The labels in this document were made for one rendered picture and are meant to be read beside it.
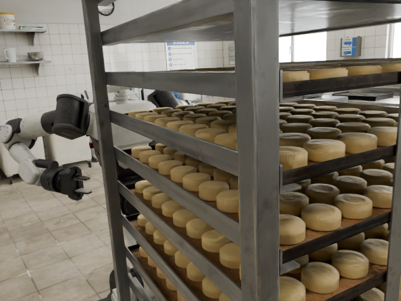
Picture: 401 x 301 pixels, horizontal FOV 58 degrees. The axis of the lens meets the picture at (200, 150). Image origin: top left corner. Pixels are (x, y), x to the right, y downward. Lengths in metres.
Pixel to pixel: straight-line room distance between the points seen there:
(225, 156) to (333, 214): 0.16
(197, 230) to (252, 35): 0.41
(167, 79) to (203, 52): 6.71
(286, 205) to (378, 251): 0.16
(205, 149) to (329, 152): 0.15
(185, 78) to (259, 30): 0.20
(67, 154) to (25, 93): 1.11
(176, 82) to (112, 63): 5.80
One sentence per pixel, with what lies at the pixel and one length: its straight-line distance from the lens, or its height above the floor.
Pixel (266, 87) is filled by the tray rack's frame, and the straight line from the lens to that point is 0.34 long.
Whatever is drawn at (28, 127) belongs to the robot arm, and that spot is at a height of 1.22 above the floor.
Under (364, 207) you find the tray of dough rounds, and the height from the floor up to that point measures 1.24.
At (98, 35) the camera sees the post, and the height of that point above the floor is 1.51.
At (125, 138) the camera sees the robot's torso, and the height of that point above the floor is 1.16.
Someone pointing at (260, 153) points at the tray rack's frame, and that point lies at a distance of 0.34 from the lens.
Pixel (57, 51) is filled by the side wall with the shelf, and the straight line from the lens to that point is 6.05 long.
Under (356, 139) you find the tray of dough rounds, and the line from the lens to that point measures 0.50.
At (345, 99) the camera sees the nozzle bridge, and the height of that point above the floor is 1.17.
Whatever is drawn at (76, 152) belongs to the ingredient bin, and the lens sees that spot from 5.52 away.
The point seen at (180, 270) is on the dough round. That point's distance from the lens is 0.76.
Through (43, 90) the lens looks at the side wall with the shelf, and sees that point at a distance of 5.98.
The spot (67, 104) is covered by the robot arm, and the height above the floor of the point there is 1.30.
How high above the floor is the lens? 1.44
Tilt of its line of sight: 14 degrees down
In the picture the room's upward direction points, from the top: 3 degrees counter-clockwise
